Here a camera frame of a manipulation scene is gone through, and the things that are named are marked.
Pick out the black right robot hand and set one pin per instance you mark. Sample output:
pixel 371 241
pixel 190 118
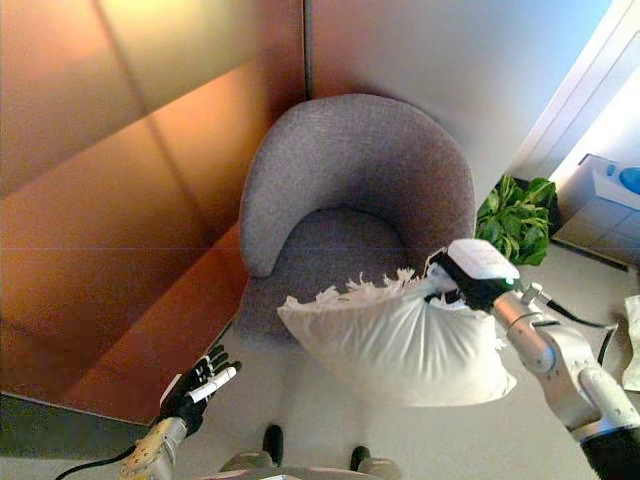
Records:
pixel 475 272

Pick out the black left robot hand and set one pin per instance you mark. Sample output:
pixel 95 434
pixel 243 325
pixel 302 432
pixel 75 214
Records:
pixel 200 387

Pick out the white fringed pillow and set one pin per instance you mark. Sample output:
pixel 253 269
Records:
pixel 400 340

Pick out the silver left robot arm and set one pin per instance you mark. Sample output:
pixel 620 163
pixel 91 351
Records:
pixel 150 452

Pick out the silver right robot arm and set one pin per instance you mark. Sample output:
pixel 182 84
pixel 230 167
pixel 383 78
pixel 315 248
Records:
pixel 560 370

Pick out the green leafy potted plant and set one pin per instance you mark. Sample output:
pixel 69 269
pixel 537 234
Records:
pixel 515 220

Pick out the black left robot foot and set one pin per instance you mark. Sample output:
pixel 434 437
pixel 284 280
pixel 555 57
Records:
pixel 272 442

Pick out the black robot foot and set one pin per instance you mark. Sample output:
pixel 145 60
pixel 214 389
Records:
pixel 272 442
pixel 361 457

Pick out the grey fabric tub armchair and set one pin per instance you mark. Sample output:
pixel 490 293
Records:
pixel 345 210

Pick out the white plastic bag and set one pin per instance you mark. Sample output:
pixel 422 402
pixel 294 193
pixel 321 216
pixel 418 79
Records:
pixel 632 342

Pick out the black right robot foot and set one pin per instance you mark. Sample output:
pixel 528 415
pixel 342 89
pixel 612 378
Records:
pixel 361 457

